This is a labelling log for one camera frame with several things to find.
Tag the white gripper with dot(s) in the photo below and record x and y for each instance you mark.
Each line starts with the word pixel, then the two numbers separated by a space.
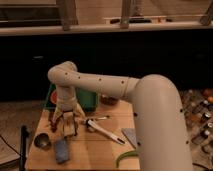
pixel 74 107

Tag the wooden board eraser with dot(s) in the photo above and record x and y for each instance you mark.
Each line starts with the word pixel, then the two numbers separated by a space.
pixel 69 128

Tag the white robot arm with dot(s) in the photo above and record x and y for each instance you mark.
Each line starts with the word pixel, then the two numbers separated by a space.
pixel 161 134

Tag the small metal cup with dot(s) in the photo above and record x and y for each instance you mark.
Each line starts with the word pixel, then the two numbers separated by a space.
pixel 42 141

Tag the orange bowl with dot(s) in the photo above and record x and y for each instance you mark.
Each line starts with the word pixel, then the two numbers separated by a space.
pixel 53 97

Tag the green plastic tray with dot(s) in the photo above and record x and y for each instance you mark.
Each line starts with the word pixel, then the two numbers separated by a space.
pixel 88 100

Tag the dark red grape bunch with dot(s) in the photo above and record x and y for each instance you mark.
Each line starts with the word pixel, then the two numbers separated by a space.
pixel 52 123

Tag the dark wooden bowl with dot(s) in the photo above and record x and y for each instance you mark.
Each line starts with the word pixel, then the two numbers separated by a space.
pixel 107 100

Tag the blue sponge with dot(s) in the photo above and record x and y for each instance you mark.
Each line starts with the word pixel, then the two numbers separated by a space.
pixel 61 151

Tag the silver spoon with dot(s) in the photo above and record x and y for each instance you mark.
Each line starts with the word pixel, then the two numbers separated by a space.
pixel 94 119

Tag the grey folded cloth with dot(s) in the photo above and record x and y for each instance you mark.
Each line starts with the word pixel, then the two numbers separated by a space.
pixel 129 133

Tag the green chili pepper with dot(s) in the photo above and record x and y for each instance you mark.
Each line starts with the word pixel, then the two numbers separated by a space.
pixel 124 155

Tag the spice bottle rack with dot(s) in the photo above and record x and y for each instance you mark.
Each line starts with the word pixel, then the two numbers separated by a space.
pixel 198 112

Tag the white handled tool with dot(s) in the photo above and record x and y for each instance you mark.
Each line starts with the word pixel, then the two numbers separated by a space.
pixel 94 125

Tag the black stand post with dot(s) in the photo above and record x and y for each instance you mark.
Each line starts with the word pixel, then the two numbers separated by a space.
pixel 24 136

